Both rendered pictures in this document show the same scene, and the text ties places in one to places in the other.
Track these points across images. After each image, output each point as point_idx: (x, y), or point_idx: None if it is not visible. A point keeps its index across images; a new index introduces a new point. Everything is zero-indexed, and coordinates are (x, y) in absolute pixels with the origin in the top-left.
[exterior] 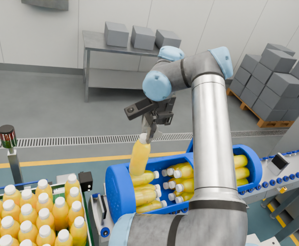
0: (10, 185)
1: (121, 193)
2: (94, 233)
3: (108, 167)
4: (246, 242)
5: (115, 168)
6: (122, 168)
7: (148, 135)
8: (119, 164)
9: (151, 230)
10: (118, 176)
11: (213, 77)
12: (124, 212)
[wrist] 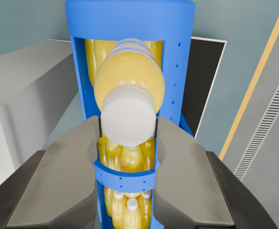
0: None
1: (88, 2)
2: None
3: (189, 0)
4: (8, 176)
5: (164, 8)
6: (158, 27)
7: (61, 151)
8: (183, 31)
9: None
10: (133, 7)
11: None
12: (66, 5)
